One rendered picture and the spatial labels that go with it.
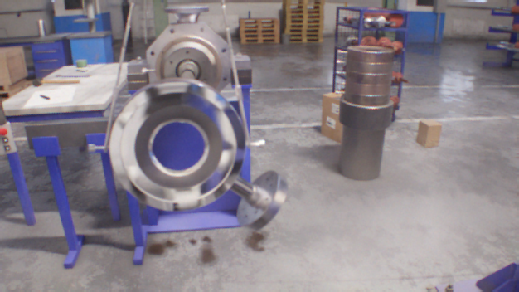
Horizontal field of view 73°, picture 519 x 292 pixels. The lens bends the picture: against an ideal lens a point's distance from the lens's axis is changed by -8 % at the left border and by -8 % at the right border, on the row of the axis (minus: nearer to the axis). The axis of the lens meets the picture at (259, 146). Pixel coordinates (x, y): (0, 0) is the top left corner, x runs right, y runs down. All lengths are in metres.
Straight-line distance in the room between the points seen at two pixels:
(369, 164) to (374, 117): 0.43
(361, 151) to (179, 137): 1.50
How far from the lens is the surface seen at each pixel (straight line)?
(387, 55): 3.04
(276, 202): 1.10
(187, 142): 2.53
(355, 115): 3.07
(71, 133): 2.20
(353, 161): 3.25
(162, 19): 8.09
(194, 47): 2.09
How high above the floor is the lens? 1.49
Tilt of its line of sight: 22 degrees down
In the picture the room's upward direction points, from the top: straight up
